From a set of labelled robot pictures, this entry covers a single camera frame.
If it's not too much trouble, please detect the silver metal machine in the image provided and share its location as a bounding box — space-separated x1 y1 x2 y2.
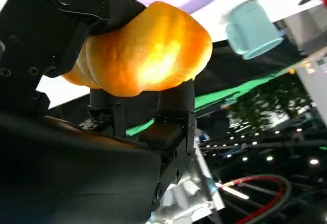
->
150 144 225 224

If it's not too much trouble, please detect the green cloth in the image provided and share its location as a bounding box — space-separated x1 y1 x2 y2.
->
125 68 299 138

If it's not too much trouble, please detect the pale green mug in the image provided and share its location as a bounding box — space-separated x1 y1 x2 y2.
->
224 0 284 60

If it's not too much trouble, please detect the black cloth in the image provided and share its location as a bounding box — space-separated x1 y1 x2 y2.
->
194 39 305 98

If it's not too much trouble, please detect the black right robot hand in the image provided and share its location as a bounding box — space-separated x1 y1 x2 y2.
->
0 0 196 224

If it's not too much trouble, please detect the dark green plant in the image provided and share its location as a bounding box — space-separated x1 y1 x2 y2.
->
229 80 316 129

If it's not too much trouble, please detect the orange white toy bread roll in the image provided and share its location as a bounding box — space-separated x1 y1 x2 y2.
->
62 1 213 97

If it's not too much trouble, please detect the white cabinet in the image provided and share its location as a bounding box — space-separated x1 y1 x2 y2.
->
296 50 327 122

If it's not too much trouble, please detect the red cable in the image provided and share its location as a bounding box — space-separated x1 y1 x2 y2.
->
217 176 285 224

